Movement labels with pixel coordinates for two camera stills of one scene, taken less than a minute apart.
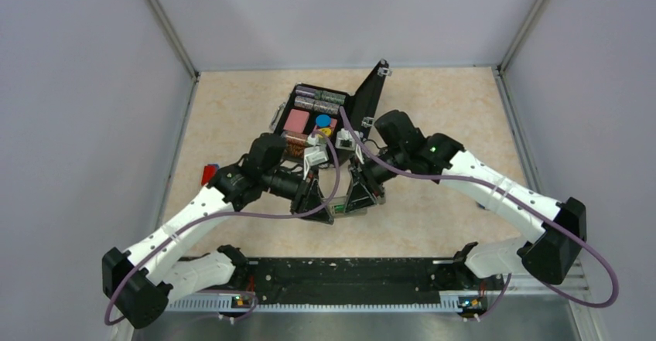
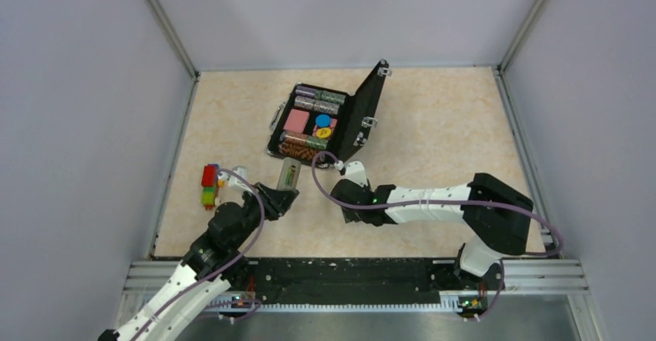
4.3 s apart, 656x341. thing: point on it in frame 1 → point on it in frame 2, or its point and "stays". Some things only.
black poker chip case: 326,126 stays
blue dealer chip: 322,121 stays
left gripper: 309,196 → 277,202
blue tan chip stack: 322,106 stays
